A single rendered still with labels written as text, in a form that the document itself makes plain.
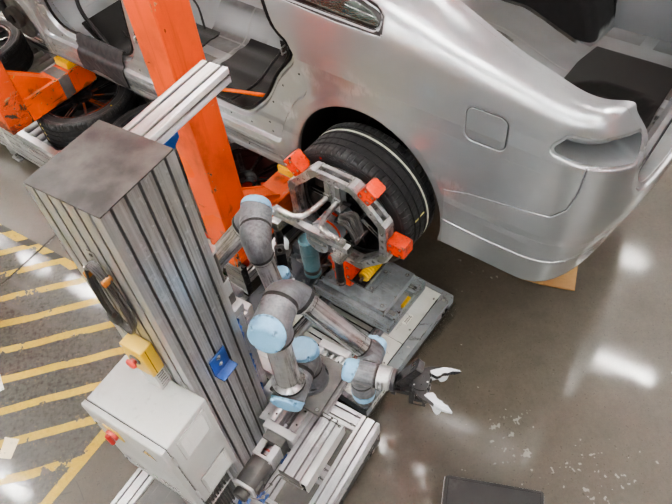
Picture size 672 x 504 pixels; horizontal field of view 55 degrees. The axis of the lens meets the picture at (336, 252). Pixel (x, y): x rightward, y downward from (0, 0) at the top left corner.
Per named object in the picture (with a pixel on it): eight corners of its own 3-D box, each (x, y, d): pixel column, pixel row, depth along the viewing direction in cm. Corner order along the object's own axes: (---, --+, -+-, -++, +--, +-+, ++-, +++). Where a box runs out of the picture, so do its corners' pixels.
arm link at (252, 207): (179, 293, 256) (249, 215, 224) (182, 264, 266) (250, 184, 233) (206, 303, 262) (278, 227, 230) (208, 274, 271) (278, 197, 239)
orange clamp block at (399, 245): (395, 240, 285) (413, 249, 281) (385, 252, 281) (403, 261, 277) (395, 230, 279) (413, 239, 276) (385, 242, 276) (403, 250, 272)
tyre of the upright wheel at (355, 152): (413, 253, 328) (456, 180, 271) (387, 285, 317) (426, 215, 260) (313, 179, 340) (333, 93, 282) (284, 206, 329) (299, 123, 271)
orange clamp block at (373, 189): (377, 196, 270) (387, 188, 263) (367, 207, 267) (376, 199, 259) (366, 184, 270) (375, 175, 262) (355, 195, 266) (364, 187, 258)
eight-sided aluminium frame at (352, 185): (395, 275, 302) (393, 193, 261) (387, 284, 299) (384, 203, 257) (305, 228, 326) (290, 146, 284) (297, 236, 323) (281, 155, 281)
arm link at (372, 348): (268, 268, 204) (373, 349, 224) (255, 296, 198) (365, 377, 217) (289, 258, 196) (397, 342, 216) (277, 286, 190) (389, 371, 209)
